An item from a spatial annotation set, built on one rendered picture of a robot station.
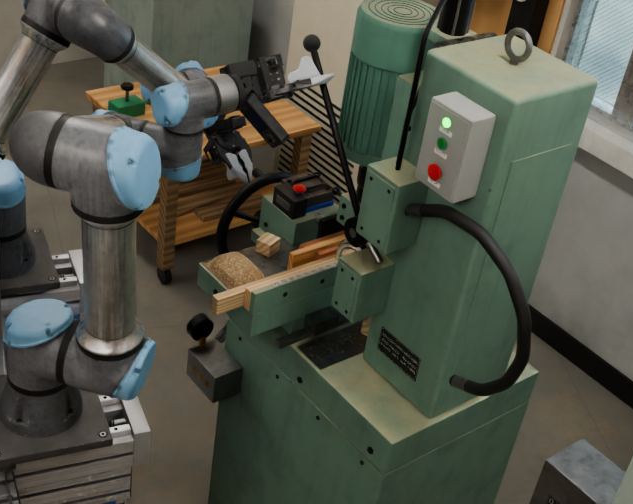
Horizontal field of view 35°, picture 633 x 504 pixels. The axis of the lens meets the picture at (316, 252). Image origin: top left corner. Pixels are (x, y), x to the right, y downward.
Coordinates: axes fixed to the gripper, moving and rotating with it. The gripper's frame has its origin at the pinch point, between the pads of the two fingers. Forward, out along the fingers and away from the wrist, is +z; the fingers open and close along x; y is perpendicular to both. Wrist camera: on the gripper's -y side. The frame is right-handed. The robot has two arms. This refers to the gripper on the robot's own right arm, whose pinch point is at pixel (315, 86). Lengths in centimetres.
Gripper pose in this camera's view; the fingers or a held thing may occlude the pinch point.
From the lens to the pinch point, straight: 203.4
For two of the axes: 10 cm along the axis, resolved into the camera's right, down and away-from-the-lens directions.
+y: -2.6, -9.6, -0.7
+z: 7.9, -2.6, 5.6
